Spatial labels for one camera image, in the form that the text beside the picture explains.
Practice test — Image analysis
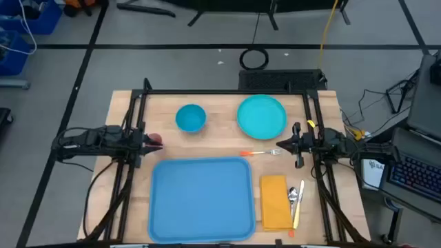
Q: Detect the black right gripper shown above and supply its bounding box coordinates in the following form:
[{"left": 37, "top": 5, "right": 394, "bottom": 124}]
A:
[{"left": 276, "top": 123, "right": 316, "bottom": 169}]

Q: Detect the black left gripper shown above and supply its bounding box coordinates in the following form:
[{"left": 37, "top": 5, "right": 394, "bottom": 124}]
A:
[{"left": 122, "top": 127, "right": 163, "bottom": 169}]

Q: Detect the orange-handled metal fork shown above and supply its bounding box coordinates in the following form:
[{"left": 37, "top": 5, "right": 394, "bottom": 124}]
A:
[{"left": 240, "top": 148, "right": 283, "bottom": 157}]

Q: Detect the teal round plate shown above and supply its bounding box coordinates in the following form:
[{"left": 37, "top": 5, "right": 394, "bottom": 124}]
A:
[{"left": 236, "top": 94, "right": 288, "bottom": 141}]

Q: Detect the blue ribbed bowl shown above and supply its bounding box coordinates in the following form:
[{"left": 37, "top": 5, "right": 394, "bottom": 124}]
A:
[{"left": 175, "top": 103, "right": 207, "bottom": 134}]

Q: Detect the mustard yellow cloth napkin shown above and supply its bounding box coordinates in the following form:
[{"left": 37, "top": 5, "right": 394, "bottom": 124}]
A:
[{"left": 260, "top": 174, "right": 294, "bottom": 231}]

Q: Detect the blue plastic tray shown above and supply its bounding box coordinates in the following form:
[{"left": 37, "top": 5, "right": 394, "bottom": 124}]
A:
[{"left": 147, "top": 156, "right": 257, "bottom": 244}]

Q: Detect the black perforated box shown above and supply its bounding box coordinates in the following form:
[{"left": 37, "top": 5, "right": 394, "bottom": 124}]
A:
[{"left": 238, "top": 68, "right": 328, "bottom": 92}]

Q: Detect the white printed sign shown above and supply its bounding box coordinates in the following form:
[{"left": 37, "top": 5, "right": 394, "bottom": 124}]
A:
[{"left": 361, "top": 151, "right": 389, "bottom": 191}]

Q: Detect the dark grey keyboard shelf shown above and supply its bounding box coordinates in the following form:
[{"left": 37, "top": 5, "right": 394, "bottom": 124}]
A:
[{"left": 378, "top": 127, "right": 441, "bottom": 222}]

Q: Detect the black desk leg with caster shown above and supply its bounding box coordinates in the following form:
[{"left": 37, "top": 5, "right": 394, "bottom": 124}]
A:
[{"left": 380, "top": 206, "right": 404, "bottom": 245}]

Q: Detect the backlit computer keyboard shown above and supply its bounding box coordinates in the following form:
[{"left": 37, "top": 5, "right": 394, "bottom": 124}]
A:
[{"left": 389, "top": 148, "right": 441, "bottom": 204}]

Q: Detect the black flat bar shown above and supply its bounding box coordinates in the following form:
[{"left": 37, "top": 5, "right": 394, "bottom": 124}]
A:
[{"left": 116, "top": 2, "right": 176, "bottom": 18}]

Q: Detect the dark grey desk top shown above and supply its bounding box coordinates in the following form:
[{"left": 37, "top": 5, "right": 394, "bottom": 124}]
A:
[{"left": 406, "top": 54, "right": 441, "bottom": 141}]

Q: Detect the black partition screen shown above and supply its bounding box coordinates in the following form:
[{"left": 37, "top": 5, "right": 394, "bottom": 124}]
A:
[{"left": 161, "top": 0, "right": 351, "bottom": 31}]

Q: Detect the blue plastic bin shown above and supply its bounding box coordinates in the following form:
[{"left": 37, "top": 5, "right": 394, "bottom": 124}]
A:
[
  {"left": 0, "top": 30, "right": 32, "bottom": 76},
  {"left": 0, "top": 0, "right": 63, "bottom": 35}
]

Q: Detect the orange and black bag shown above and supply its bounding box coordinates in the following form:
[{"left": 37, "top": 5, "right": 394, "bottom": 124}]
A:
[{"left": 63, "top": 0, "right": 110, "bottom": 17}]

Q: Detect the orange-handled metal spoon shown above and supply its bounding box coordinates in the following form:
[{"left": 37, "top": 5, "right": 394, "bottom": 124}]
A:
[{"left": 287, "top": 187, "right": 300, "bottom": 238}]

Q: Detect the yellow-handled table knife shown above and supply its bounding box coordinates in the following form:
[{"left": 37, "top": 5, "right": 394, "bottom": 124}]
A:
[{"left": 292, "top": 179, "right": 305, "bottom": 230}]

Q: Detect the black left arm base cable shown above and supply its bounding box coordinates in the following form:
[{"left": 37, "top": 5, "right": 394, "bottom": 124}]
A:
[{"left": 82, "top": 160, "right": 116, "bottom": 238}]

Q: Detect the black aluminium table frame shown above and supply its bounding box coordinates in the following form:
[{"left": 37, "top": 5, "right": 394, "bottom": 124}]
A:
[{"left": 82, "top": 77, "right": 371, "bottom": 244}]

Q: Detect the coiled black cable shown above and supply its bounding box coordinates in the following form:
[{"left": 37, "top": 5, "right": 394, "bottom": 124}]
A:
[{"left": 239, "top": 47, "right": 270, "bottom": 71}]

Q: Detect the black wire stand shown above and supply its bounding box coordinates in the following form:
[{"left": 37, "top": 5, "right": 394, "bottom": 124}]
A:
[{"left": 385, "top": 70, "right": 420, "bottom": 114}]

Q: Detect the yellow hanging cable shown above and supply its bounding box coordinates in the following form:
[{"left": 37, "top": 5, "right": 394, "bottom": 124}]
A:
[{"left": 316, "top": 0, "right": 340, "bottom": 70}]

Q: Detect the white cable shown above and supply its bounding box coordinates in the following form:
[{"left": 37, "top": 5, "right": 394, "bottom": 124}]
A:
[{"left": 0, "top": 0, "right": 37, "bottom": 56}]

